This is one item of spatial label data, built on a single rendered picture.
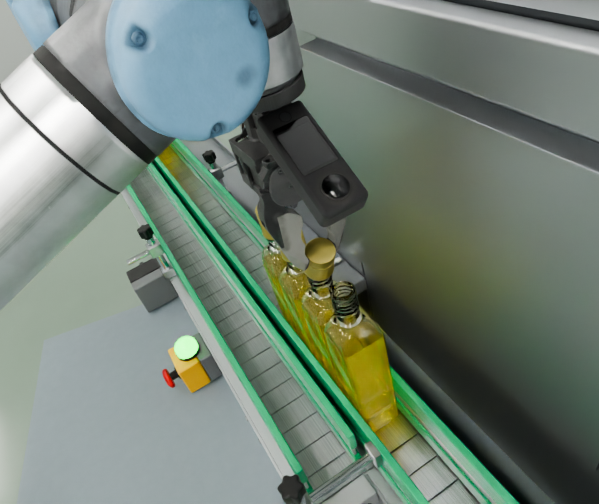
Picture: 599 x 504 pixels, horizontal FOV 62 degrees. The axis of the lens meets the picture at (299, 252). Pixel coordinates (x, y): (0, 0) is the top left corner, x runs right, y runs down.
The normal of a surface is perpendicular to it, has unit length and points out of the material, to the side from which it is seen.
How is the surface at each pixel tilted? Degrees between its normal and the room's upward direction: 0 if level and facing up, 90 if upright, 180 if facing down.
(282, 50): 90
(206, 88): 91
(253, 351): 0
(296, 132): 30
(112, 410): 0
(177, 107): 90
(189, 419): 0
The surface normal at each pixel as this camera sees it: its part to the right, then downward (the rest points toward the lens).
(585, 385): -0.84, 0.48
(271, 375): -0.22, -0.72
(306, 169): 0.07, -0.39
